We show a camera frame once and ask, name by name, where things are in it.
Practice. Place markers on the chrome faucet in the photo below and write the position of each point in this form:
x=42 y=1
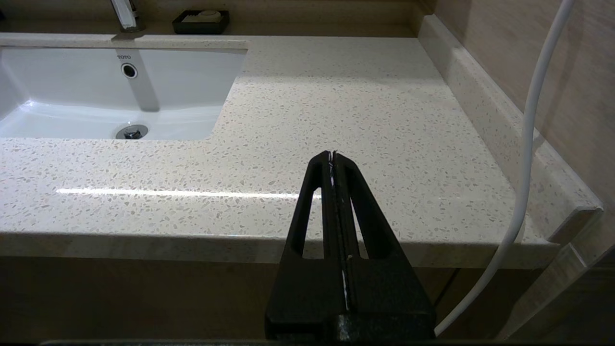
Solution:
x=126 y=14

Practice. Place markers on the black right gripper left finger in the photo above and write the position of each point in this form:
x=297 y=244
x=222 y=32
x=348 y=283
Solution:
x=307 y=288

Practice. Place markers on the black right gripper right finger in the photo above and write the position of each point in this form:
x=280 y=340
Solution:
x=384 y=298

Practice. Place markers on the black soap dish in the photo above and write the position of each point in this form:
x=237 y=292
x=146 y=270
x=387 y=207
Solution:
x=185 y=26

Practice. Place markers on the chrome sink drain plug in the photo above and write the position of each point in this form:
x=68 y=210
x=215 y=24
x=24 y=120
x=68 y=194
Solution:
x=131 y=131

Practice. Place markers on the round pale soap bar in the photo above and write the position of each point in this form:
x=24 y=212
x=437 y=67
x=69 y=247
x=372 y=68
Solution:
x=209 y=15

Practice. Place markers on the wooden vanity cabinet front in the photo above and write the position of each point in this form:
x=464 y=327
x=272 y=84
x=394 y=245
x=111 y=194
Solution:
x=144 y=298

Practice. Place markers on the white ceramic sink basin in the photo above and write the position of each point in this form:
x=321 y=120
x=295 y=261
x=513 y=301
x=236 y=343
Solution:
x=72 y=96

